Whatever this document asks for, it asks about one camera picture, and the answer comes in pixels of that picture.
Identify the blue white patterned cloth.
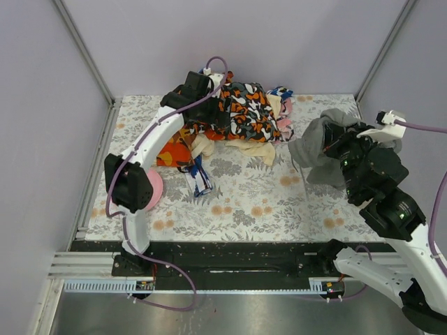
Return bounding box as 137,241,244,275
179,155,213,198

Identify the black orange white patterned cloth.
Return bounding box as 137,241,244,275
184,82,281,142

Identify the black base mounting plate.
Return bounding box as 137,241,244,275
111,241,341,291

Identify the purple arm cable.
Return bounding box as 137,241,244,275
106,55,230,311
328,118,447,303

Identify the orange red camouflage cloth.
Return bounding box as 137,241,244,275
156,71,235,168

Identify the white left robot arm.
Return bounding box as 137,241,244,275
104,68,228,262

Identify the white slotted cable duct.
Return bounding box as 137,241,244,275
64,279,154,294

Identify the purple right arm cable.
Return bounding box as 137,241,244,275
328,118,447,303

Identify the pink white cloth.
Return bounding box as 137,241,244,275
269,95,294,142

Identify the cream beige cloth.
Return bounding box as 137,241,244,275
190,134,276,166

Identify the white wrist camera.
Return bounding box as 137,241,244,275
202,68,224,91
356,110,406,142

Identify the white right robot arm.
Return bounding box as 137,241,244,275
321,123,446,334

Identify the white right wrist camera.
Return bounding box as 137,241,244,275
356,110,406,142

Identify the grey cloth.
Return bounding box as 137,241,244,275
288,109,409,200

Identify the pink plate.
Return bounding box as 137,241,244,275
145,169,163,211

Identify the blue white cloth behind pile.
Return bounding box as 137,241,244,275
267,86,293,101

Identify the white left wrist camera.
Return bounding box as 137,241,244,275
202,68,224,91

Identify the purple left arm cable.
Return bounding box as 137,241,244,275
106,55,230,311

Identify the floral patterned table mat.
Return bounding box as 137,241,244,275
85,94,383,243

